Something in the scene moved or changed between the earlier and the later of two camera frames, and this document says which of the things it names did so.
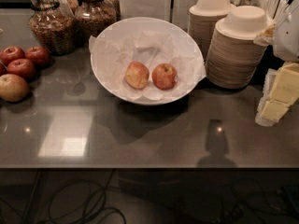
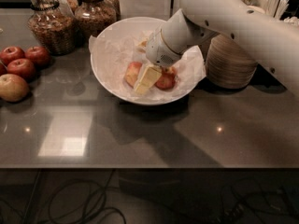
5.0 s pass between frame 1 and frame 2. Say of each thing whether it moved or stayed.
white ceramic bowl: stayed
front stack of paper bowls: stayed
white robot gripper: moved
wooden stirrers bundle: stayed
